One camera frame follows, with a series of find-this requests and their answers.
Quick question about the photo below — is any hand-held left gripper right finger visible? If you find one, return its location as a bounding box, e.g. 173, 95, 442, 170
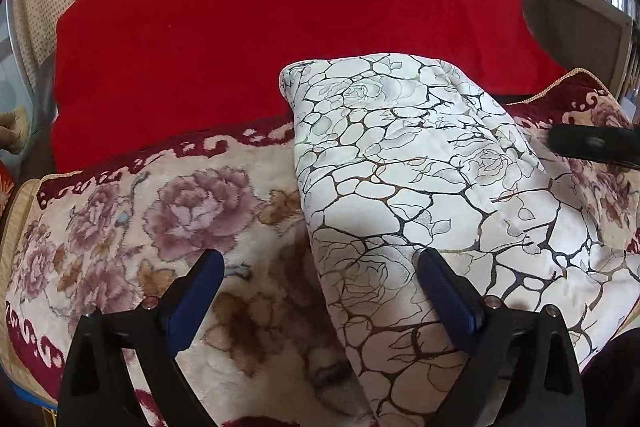
416, 248, 587, 427

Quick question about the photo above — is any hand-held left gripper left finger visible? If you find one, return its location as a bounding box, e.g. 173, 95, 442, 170
59, 248, 226, 427

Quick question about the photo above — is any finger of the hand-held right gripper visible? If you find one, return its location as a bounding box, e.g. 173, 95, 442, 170
547, 123, 640, 169

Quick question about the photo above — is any white crackle-print garment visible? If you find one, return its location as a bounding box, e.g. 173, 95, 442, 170
278, 53, 640, 427

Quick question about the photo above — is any red floral plush blanket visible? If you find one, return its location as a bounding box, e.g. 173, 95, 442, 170
0, 68, 640, 427

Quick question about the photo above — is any grey wooden cabinet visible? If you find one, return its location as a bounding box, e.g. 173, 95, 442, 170
472, 0, 635, 94

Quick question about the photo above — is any brown fuzzy object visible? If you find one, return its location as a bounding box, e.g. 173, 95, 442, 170
0, 107, 29, 154

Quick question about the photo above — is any plain red plush cushion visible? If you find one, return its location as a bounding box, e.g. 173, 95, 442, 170
51, 0, 568, 172

